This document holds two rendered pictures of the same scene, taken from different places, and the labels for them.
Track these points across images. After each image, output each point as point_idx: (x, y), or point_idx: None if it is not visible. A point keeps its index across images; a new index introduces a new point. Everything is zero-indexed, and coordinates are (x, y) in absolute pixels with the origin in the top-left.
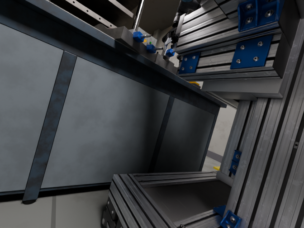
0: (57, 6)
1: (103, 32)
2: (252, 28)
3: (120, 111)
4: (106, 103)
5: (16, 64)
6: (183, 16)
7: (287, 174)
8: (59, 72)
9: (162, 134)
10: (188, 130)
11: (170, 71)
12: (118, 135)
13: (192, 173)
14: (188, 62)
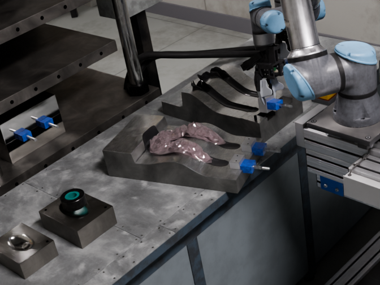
0: (180, 229)
1: (215, 199)
2: None
3: (251, 237)
4: (236, 245)
5: None
6: (301, 126)
7: None
8: (192, 264)
9: (307, 206)
10: None
11: (290, 139)
12: (259, 259)
13: (375, 238)
14: (331, 181)
